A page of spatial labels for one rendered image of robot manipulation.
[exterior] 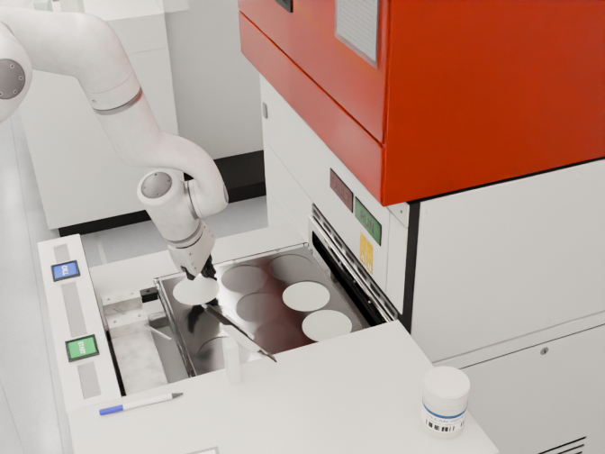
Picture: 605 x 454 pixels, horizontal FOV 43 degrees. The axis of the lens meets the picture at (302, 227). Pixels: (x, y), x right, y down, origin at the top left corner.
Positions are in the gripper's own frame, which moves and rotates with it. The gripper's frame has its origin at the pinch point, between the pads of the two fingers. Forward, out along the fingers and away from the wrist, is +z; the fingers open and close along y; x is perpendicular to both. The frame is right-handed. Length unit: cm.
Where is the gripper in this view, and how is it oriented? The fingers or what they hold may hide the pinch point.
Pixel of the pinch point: (206, 269)
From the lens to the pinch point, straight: 169.1
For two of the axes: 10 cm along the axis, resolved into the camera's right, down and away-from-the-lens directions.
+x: 9.1, 2.1, -3.6
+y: -3.7, 8.1, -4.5
